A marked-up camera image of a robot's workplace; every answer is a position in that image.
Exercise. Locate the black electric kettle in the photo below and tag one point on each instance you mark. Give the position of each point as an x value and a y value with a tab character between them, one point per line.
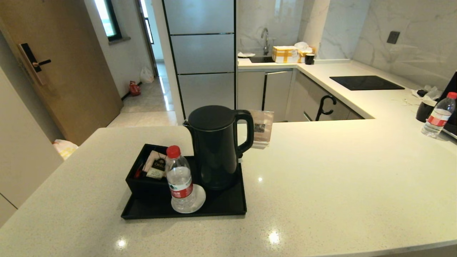
214	150

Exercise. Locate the pink black tea packet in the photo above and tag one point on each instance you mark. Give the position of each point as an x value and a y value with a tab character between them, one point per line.
155	167

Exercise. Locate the clear water bottle red cap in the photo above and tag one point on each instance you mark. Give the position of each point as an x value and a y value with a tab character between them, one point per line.
180	178
438	117

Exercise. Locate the small black cup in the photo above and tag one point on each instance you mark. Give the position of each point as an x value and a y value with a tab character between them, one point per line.
310	59

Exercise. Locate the acrylic QR code sign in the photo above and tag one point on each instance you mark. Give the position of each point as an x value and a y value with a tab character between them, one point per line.
265	125

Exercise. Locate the grey kitchen base cabinet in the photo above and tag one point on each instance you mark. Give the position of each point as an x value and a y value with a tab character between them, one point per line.
278	92

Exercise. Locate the white round saucer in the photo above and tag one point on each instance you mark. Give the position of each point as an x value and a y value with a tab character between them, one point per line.
200	198

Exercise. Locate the white cloth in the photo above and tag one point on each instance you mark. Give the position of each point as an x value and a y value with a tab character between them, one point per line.
246	54

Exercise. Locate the kitchen sink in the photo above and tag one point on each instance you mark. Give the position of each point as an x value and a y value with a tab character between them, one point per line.
261	59

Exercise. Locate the black rectangular serving tray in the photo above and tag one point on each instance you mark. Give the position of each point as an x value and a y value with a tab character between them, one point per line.
221	205

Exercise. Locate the grey refrigerator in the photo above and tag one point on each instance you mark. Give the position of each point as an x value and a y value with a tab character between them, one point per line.
203	53

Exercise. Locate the cardboard box yellow tape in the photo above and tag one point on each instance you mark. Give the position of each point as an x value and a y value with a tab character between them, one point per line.
285	54

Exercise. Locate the chrome faucet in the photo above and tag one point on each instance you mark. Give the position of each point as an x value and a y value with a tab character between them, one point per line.
266	39

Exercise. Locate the black compartment organizer box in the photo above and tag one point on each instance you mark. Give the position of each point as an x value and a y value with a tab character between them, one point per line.
146	187

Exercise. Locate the red bag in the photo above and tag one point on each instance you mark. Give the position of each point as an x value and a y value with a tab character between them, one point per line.
134	89

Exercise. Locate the small box yellow tape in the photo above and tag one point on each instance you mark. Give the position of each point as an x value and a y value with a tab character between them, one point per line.
302	54

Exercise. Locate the white crumpled bag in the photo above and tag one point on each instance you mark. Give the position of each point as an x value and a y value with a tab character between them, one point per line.
301	45

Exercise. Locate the black induction cooktop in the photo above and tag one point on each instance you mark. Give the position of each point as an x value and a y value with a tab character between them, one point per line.
366	82

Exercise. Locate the black framed window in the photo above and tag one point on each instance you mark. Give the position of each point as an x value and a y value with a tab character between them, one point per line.
107	18

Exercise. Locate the yellow white plastic bag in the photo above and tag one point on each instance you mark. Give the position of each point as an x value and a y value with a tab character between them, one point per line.
65	148

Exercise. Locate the brown wooden door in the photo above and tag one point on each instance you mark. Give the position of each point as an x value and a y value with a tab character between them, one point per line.
71	71

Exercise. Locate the black mug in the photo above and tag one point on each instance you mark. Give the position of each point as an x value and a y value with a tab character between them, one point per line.
424	111

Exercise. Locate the crumpled clear wrapper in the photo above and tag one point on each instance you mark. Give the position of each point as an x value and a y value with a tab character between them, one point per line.
430	92

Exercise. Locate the dark wall socket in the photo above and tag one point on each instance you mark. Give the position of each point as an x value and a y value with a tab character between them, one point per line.
393	37

